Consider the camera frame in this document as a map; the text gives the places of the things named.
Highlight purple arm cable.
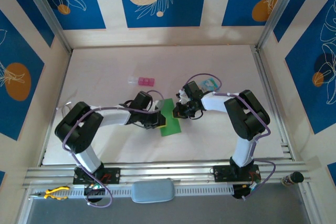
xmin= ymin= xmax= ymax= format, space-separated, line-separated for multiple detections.
xmin=62 ymin=90 xmax=165 ymax=208
xmin=182 ymin=73 xmax=276 ymax=201

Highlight light blue snack packet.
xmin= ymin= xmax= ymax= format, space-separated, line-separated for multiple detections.
xmin=199 ymin=77 xmax=219 ymax=92

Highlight aluminium table side rail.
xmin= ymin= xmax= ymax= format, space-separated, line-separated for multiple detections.
xmin=250 ymin=45 xmax=297 ymax=162

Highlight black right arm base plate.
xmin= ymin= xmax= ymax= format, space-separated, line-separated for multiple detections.
xmin=213 ymin=165 xmax=260 ymax=183

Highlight aluminium frame post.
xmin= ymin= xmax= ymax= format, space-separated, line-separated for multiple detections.
xmin=256 ymin=0 xmax=305 ymax=49
xmin=19 ymin=0 xmax=73 ymax=54

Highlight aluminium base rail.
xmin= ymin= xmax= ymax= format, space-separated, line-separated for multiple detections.
xmin=22 ymin=159 xmax=320 ymax=189

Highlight slotted grey cable duct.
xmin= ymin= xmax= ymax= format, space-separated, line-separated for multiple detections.
xmin=28 ymin=184 xmax=234 ymax=201

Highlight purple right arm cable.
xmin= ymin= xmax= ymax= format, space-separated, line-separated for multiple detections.
xmin=182 ymin=73 xmax=276 ymax=201

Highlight white wire hook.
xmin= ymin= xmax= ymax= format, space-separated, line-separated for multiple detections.
xmin=56 ymin=102 xmax=74 ymax=111

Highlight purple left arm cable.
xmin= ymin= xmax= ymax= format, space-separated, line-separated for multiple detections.
xmin=62 ymin=90 xmax=165 ymax=208

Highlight dark capped small bottle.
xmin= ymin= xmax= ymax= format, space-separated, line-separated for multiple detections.
xmin=281 ymin=171 xmax=305 ymax=187

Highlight green cloth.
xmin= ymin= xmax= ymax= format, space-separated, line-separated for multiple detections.
xmin=159 ymin=98 xmax=183 ymax=137

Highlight grey blue oblong pad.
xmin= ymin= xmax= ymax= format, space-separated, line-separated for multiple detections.
xmin=130 ymin=178 xmax=176 ymax=204

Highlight yellow handled pliers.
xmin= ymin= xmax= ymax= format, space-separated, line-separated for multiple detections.
xmin=29 ymin=186 xmax=71 ymax=201

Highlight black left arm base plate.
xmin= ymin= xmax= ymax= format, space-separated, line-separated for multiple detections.
xmin=72 ymin=166 xmax=121 ymax=185

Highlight pink clear pill box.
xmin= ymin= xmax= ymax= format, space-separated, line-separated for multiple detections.
xmin=128 ymin=76 xmax=156 ymax=88

